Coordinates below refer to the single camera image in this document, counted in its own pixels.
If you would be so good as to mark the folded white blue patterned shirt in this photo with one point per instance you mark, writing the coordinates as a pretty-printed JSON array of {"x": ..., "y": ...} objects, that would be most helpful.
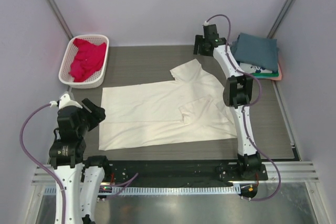
[{"x": 248, "y": 68}]

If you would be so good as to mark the cream white t shirt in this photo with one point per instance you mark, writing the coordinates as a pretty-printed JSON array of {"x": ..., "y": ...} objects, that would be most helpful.
[{"x": 189, "y": 108}]

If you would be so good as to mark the red t shirt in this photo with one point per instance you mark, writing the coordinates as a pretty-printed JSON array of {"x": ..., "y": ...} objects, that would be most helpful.
[{"x": 88, "y": 59}]

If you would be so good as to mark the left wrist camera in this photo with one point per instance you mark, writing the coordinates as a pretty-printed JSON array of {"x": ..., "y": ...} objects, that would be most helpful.
[{"x": 65, "y": 100}]

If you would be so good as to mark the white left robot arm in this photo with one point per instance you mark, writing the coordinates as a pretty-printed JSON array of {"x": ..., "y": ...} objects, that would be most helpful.
[{"x": 78, "y": 180}]

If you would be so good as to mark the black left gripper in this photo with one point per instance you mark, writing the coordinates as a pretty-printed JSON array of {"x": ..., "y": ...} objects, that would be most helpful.
[{"x": 96, "y": 115}]

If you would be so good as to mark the aluminium extrusion rail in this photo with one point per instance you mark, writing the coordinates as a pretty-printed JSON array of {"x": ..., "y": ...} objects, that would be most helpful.
[{"x": 290, "y": 172}]

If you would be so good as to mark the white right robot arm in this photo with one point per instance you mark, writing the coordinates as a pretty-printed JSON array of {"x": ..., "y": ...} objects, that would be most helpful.
[{"x": 237, "y": 96}]

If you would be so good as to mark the right aluminium frame post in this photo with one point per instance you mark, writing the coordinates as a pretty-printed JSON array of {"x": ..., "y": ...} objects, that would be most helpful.
[{"x": 288, "y": 4}]

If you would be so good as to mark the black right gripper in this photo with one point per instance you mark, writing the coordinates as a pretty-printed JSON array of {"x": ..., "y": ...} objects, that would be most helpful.
[{"x": 199, "y": 39}]

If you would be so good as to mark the aluminium frame post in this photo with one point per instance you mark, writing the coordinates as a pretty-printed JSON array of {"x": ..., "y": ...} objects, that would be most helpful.
[
  {"x": 58, "y": 15},
  {"x": 288, "y": 4}
]

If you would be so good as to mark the left aluminium frame post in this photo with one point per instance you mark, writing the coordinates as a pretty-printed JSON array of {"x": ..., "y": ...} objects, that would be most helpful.
[{"x": 58, "y": 15}]

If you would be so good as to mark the folded green t shirt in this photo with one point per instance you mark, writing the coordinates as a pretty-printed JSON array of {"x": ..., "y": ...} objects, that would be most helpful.
[{"x": 262, "y": 75}]

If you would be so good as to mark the folded grey-blue t shirt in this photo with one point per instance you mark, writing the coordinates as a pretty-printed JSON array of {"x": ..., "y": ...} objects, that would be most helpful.
[{"x": 257, "y": 51}]

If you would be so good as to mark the white perforated plastic basket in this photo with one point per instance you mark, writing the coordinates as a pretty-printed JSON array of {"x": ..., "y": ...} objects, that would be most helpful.
[{"x": 97, "y": 78}]

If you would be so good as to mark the slotted grey cable duct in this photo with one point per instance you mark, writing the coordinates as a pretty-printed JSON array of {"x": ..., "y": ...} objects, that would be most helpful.
[{"x": 139, "y": 191}]

